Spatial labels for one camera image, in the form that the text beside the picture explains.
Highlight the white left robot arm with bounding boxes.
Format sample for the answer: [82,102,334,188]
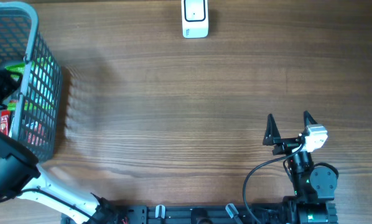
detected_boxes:
[0,69,126,223]

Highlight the red drink mix sachet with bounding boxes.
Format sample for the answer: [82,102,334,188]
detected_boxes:
[0,110,11,136]

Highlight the black mounting rail base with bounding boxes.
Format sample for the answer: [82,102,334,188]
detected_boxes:
[60,203,339,224]

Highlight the grey plastic mesh basket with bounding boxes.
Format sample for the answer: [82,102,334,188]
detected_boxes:
[0,1,63,162]

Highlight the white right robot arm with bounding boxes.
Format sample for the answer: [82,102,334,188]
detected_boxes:
[256,111,339,223]

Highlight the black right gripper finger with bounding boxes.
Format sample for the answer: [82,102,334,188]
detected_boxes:
[263,114,281,146]
[303,111,318,127]

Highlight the green snack bag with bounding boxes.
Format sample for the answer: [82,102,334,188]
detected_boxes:
[4,55,55,113]

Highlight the white barcode scanner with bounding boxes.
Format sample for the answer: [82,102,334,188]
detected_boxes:
[181,0,209,39]

